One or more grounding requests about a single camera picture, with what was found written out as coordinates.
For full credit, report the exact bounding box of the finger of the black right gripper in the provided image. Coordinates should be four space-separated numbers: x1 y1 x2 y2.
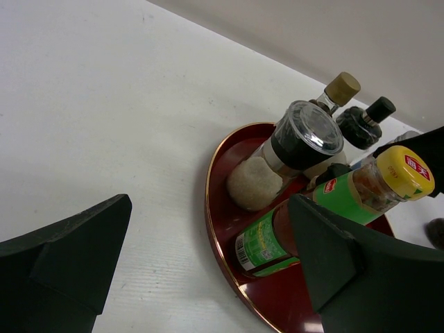
373 126 444 198

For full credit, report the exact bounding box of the black cap clear bottle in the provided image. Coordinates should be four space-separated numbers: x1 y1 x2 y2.
305 96 397 181

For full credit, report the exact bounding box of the small yellow label bottle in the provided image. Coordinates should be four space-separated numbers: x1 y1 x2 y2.
309 71 361 116

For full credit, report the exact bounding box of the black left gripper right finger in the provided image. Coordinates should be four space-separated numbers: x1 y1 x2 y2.
300 216 443 332

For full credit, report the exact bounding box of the blue label granule bottle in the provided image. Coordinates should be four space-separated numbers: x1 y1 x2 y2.
393 130 420 142

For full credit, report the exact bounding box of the red round tray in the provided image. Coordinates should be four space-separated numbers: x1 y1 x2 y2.
204 121 396 333

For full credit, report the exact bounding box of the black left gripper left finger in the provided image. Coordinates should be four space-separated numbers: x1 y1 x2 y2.
1 194 132 332

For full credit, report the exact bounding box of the green label sauce bottle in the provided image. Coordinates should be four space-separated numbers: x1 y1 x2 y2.
233 145 438 278

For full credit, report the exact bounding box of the small black label spice bottle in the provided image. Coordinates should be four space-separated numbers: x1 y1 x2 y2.
310 163 352 188

